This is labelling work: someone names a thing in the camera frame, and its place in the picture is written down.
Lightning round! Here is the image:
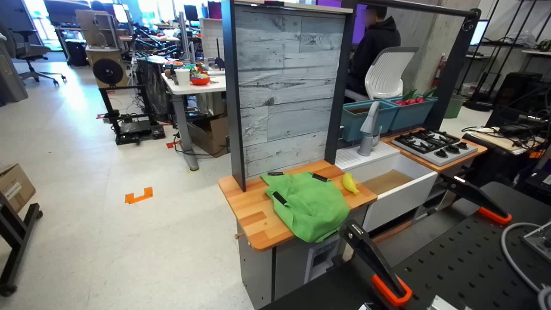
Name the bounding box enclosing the black 3D printer frame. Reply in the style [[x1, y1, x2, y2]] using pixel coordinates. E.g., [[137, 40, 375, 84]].
[[99, 84, 164, 145]]

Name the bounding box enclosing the wooden countertop cabinet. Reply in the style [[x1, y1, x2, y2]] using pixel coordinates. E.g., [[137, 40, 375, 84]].
[[216, 158, 378, 310]]

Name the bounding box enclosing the orange bowl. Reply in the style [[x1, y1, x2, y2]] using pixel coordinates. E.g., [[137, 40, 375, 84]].
[[190, 76, 209, 86]]

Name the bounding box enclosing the grey kitchen faucet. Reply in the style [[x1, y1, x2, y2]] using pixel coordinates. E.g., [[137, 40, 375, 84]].
[[357, 102, 378, 157]]

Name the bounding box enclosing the black orange clamp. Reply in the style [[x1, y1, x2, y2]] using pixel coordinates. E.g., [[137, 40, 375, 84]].
[[443, 176, 512, 226], [340, 220, 412, 308]]

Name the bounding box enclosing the cardboard box under desk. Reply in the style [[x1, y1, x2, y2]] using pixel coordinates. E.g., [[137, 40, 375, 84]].
[[187, 117, 228, 157]]

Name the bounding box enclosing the white sink basin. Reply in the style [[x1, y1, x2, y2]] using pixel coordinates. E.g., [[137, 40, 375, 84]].
[[335, 143, 437, 231]]

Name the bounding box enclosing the cardboard box left edge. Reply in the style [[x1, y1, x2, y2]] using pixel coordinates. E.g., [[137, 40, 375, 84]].
[[0, 164, 35, 212]]

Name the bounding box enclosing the grey office chair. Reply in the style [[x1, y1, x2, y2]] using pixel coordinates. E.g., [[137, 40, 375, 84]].
[[0, 0, 66, 84]]

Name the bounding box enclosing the green cloth bag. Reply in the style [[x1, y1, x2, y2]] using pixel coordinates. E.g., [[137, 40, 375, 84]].
[[261, 172, 349, 243]]

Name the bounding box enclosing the black orange clamp front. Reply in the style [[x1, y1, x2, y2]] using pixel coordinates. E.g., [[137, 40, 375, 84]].
[[340, 220, 412, 308]]

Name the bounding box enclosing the black perforated table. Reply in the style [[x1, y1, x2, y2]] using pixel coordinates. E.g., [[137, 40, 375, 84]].
[[261, 181, 551, 310]]

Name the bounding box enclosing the black orange clamp right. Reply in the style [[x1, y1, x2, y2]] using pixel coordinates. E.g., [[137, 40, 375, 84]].
[[443, 176, 512, 226]]

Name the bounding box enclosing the yellow banana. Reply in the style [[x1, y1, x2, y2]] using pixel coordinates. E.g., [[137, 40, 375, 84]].
[[340, 172, 359, 195]]

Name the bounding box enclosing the black gas stove top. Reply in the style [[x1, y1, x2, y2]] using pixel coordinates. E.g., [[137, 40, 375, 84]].
[[392, 129, 474, 165]]

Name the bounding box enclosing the grey cable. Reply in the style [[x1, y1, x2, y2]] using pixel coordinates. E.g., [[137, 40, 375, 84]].
[[499, 220, 551, 310]]

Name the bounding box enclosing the teal plastic bin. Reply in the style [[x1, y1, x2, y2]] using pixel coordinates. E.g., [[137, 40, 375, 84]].
[[340, 96, 435, 145]]

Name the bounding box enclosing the person in black hoodie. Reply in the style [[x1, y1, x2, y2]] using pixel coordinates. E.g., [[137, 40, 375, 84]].
[[345, 5, 400, 95]]

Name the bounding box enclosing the white office desk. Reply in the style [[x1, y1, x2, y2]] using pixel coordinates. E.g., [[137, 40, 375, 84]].
[[161, 69, 225, 170]]

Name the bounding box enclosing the orange floor tape marker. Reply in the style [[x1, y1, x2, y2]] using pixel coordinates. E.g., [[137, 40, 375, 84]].
[[123, 186, 152, 205]]

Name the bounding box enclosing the grey wood back panel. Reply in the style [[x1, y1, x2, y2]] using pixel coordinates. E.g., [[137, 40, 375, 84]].
[[221, 0, 352, 188]]

